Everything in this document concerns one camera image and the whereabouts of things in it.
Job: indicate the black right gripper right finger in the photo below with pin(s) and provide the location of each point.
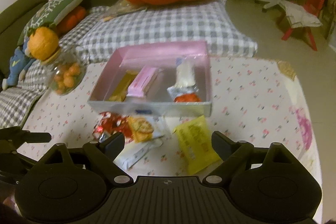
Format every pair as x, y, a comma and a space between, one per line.
235, 157

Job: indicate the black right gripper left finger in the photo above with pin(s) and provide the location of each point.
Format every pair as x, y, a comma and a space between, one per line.
102, 155

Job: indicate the white cream snack packet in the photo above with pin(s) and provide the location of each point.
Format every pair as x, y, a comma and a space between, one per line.
134, 152

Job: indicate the red white candy packet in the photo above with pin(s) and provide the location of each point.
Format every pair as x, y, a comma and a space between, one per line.
102, 123

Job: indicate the yellow snack packet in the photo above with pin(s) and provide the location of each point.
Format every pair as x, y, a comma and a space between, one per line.
195, 143

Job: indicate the gold snack bar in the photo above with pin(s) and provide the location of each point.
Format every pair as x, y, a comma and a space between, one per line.
120, 92

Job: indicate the pink snack packet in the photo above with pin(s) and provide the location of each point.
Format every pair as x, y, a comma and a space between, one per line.
142, 82

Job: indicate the white red snack packet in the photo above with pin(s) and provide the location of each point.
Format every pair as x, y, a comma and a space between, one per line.
184, 94

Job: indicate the clear white roll packet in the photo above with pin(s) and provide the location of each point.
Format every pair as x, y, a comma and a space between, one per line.
185, 74

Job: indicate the silver blue foil packet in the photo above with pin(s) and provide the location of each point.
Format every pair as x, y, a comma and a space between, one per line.
101, 136

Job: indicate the orange biscuit packet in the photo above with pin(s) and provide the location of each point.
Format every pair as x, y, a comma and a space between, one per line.
141, 129

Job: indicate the cherry print tablecloth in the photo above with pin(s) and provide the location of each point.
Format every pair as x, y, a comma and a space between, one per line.
256, 100

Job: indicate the glass jar with kumquats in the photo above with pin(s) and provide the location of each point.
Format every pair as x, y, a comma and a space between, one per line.
64, 73

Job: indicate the pink silver cardboard box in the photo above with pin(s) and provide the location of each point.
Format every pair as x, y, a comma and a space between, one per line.
157, 101

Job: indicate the blue monkey plush toy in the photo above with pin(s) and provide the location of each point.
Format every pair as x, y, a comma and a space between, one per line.
20, 62

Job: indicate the grey checkered pillow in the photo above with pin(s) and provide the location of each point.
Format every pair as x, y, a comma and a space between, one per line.
94, 41

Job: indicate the small red plush cushion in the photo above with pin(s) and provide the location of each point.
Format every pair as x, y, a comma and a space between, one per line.
71, 20

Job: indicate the green snowflake cushion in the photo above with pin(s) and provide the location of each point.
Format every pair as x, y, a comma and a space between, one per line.
51, 13

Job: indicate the red plastic child chair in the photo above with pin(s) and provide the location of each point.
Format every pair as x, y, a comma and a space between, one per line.
312, 6

